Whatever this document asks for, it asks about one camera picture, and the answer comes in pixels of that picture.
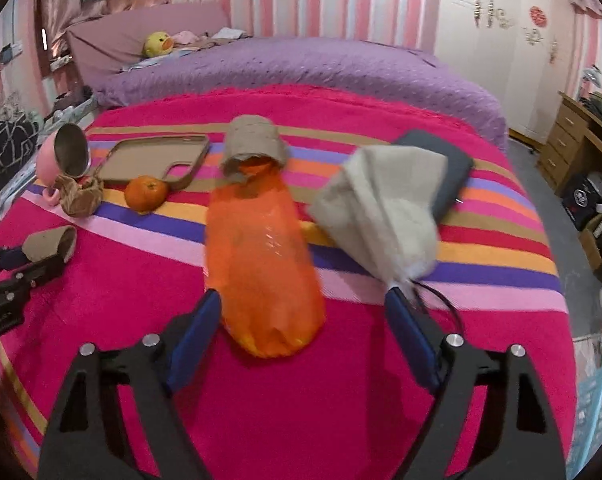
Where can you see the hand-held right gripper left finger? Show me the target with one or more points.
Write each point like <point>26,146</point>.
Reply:
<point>196,340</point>

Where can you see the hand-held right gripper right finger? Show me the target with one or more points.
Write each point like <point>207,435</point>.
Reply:
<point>413,340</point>

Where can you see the white cloth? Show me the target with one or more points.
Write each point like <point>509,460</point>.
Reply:
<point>228,33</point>

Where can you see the orange plastic bag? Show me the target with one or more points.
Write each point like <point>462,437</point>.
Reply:
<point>261,260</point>

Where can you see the brown paper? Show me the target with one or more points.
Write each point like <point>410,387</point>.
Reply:
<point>81,197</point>

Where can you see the pink cup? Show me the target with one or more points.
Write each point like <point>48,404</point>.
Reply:
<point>48,165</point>

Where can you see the yellow duck plush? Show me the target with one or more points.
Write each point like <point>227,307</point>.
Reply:
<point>157,44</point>

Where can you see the purple dotted bedspread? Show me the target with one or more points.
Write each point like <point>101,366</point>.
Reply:
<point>331,65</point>

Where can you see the tan phone case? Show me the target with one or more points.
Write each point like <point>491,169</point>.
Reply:
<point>131,160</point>

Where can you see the black white patterned bag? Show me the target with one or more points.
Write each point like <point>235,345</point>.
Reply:
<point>8,150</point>

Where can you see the grey face mask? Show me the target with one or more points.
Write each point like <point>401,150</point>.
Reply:
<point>381,210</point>

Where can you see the wooden desk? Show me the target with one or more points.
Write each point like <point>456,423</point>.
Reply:
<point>566,130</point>

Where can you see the cardboard tube piece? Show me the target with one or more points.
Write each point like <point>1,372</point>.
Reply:
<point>51,242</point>

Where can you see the white wardrobe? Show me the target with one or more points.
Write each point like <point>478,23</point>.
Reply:
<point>491,60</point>

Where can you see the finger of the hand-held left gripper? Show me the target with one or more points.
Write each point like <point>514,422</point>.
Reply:
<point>41,274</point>
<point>11,258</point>

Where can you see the whole orange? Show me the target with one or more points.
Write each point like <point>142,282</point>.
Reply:
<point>146,194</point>

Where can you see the red striped blanket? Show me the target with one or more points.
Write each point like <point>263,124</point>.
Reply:
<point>356,410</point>

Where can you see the dark grey wallet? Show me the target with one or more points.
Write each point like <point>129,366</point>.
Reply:
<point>453,170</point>

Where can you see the pink plush toy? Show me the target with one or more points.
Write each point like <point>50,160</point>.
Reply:
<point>186,37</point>

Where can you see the pink shiny curtain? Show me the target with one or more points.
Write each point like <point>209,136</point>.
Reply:
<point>61,5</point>

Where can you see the light blue plastic basket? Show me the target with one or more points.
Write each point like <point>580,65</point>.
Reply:
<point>593,410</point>

